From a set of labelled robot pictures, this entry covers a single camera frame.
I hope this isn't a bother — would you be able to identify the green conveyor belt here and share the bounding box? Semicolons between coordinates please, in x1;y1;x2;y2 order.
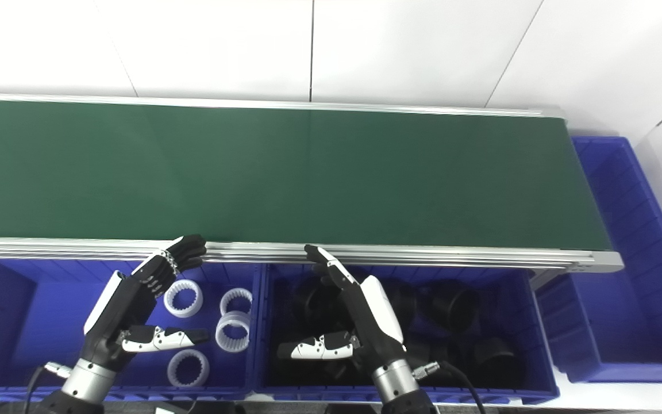
0;99;614;251
0;92;623;274

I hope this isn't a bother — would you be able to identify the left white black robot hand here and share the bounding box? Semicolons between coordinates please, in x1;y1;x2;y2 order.
81;234;211;370

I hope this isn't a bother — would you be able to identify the black cylindrical plastic part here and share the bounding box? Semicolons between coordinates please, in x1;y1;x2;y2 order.
291;277;343;328
469;336;526;389
429;280;481;331

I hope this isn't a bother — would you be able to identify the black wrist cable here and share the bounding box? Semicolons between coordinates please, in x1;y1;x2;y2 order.
22;361;73;414
410;361;488;414

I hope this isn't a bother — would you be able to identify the blue plastic bin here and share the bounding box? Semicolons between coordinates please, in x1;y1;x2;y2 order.
0;259;265;401
253;263;560;405
535;136;662;384

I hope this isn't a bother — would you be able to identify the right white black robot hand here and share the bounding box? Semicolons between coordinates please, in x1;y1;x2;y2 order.
277;245;409;375

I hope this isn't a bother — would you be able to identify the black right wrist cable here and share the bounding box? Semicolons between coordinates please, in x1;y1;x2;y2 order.
410;361;488;414

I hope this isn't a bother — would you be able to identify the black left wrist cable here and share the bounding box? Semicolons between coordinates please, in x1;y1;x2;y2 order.
22;361;73;414

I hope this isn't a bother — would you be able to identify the white toothed plastic ring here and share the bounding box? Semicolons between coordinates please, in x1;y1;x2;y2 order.
163;279;203;319
167;349;210;388
220;287;253;316
215;311;251;353

